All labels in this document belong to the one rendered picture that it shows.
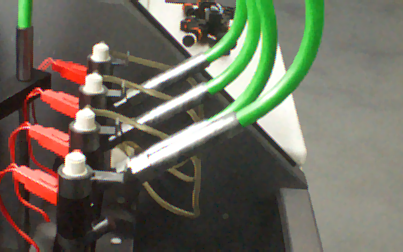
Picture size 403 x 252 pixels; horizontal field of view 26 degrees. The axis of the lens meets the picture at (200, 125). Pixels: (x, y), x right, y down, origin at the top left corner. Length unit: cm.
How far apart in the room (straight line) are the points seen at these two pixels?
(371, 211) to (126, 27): 205
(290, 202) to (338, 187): 200
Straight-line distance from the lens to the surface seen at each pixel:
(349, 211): 292
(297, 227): 101
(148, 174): 70
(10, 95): 91
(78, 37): 100
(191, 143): 69
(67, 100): 88
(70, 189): 71
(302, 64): 67
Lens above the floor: 149
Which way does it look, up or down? 27 degrees down
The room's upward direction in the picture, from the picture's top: 6 degrees clockwise
